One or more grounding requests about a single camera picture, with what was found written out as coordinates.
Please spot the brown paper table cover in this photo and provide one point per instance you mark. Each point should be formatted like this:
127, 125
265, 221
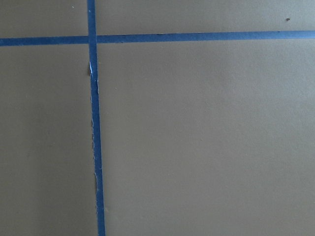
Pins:
157, 117

